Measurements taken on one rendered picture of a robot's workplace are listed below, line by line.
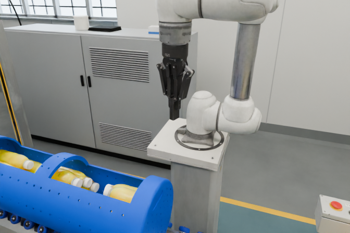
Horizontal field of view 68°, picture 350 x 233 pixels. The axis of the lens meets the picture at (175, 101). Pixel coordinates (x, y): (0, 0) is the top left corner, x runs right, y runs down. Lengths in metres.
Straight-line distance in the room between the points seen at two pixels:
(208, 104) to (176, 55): 0.69
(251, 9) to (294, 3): 2.81
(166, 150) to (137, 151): 1.60
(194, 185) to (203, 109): 0.46
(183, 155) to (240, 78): 0.49
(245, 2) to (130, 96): 2.17
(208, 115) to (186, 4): 0.81
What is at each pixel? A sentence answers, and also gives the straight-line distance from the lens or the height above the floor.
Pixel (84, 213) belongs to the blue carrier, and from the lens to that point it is 0.98.
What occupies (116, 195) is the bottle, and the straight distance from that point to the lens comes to 0.99.
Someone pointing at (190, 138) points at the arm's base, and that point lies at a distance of 1.48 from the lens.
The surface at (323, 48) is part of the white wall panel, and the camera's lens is 3.55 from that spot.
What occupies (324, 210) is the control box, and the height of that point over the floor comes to 1.10.
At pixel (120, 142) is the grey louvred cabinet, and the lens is 3.05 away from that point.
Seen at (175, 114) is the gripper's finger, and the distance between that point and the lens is 0.81.
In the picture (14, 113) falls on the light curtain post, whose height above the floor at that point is 1.19.
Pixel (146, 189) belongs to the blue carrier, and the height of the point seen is 1.23.
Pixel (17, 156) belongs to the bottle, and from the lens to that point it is 1.40.
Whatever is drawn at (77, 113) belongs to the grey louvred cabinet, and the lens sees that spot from 3.22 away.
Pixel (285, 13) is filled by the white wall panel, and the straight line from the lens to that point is 3.46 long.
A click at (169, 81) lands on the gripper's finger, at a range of 0.77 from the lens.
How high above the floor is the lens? 1.84
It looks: 23 degrees down
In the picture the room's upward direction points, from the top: straight up
